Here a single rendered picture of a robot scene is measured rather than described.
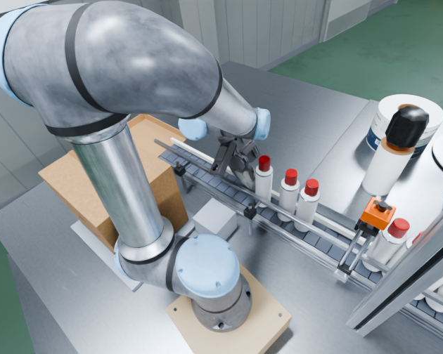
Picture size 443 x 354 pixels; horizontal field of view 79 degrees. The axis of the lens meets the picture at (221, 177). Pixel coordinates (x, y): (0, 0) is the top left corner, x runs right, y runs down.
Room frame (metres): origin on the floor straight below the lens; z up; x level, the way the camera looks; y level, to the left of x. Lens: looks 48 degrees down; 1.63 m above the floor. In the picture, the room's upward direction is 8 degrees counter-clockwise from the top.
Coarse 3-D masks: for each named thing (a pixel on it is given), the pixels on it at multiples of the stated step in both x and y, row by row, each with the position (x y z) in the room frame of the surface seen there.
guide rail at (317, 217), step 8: (176, 144) 0.87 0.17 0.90; (184, 144) 0.85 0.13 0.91; (192, 152) 0.81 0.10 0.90; (200, 152) 0.78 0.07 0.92; (208, 160) 0.74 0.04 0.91; (272, 192) 0.54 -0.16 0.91; (296, 208) 0.48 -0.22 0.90; (320, 216) 0.43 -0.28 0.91; (328, 224) 0.40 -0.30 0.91; (336, 224) 0.40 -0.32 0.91; (344, 232) 0.37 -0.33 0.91; (352, 232) 0.36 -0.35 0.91; (360, 240) 0.34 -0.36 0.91; (368, 248) 0.32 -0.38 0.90
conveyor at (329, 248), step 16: (176, 160) 0.80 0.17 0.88; (208, 176) 0.69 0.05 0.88; (224, 176) 0.67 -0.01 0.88; (224, 192) 0.60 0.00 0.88; (240, 192) 0.59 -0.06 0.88; (288, 224) 0.44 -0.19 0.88; (320, 224) 0.42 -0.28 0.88; (304, 240) 0.38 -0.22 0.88; (320, 240) 0.37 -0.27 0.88; (336, 256) 0.31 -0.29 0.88; (352, 256) 0.31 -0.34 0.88; (368, 272) 0.26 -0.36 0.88; (416, 304) 0.17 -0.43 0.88
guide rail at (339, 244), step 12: (180, 156) 0.74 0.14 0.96; (204, 168) 0.65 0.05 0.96; (228, 180) 0.58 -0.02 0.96; (252, 192) 0.52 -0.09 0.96; (264, 204) 0.47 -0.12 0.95; (288, 216) 0.42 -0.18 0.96; (312, 228) 0.37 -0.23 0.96; (336, 240) 0.32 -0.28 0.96; (372, 264) 0.25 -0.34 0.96; (432, 300) 0.16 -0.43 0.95
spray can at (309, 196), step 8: (312, 184) 0.42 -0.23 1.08; (304, 192) 0.43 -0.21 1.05; (312, 192) 0.41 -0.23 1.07; (304, 200) 0.41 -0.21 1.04; (312, 200) 0.40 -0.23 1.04; (304, 208) 0.41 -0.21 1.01; (312, 208) 0.40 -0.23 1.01; (304, 216) 0.40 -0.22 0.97; (312, 216) 0.40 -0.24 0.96; (296, 224) 0.42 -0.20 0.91
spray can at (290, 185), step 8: (288, 176) 0.46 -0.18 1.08; (296, 176) 0.46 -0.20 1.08; (288, 184) 0.46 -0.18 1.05; (296, 184) 0.46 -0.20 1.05; (280, 192) 0.47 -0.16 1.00; (288, 192) 0.45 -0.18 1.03; (296, 192) 0.45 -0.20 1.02; (280, 200) 0.47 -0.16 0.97; (288, 200) 0.45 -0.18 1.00; (296, 200) 0.45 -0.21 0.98; (288, 208) 0.45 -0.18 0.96; (280, 216) 0.46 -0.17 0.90
